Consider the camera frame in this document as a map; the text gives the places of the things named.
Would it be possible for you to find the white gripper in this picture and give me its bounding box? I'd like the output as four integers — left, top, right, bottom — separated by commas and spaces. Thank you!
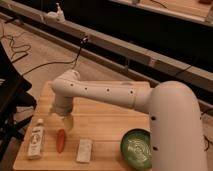
53, 106, 74, 131

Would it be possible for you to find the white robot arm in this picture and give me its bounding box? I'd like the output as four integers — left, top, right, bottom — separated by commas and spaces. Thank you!
51, 70, 208, 171

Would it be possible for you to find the green ceramic bowl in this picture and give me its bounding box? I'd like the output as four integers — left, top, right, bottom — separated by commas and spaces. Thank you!
120, 128, 152, 170

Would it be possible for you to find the white plastic bottle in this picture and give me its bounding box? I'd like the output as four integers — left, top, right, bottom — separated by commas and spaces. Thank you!
27, 119, 44, 160

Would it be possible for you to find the black chair frame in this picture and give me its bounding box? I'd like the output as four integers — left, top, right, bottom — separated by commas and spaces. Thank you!
0, 42, 37, 161

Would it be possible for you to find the black floor cable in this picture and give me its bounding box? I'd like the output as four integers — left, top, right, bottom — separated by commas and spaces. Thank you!
20, 35, 90, 78

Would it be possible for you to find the black cable bundle right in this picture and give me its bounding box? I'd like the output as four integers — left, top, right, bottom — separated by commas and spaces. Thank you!
199, 107, 213, 158

